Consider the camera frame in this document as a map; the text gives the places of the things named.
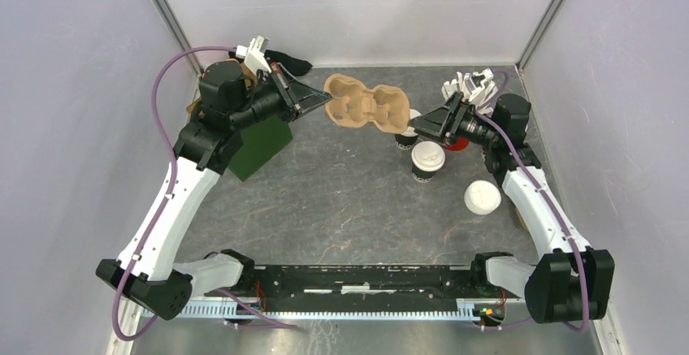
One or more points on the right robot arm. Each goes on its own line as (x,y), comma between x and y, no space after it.
(571,282)

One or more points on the brown cup carrier tray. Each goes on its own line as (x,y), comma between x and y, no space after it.
(353,105)

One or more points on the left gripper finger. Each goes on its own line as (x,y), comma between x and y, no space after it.
(310,103)
(299,90)

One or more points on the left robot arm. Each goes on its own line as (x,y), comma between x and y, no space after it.
(146,272)

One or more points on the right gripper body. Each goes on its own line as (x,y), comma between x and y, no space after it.
(462,114)

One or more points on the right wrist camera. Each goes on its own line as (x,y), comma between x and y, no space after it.
(478,87)

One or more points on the green paper bag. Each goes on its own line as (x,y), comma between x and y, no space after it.
(258,148)

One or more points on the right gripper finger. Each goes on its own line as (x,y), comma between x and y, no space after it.
(437,117)
(436,133)

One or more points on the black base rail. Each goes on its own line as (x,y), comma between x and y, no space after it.
(365,288)

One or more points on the red cup holder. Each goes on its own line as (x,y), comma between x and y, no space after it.
(459,145)

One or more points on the black paper cup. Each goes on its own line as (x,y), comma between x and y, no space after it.
(407,139)
(422,176)

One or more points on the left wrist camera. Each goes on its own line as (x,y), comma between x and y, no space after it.
(253,54)

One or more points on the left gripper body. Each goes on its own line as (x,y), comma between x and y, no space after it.
(288,100)

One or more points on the stack of white lids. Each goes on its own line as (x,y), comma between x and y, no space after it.
(482,197)

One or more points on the brown cardboard cup carrier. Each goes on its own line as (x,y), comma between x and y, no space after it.
(521,220)

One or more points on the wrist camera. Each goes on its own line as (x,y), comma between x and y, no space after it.
(253,54)
(478,87)

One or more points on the black cloth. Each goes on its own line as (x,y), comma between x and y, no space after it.
(297,67)

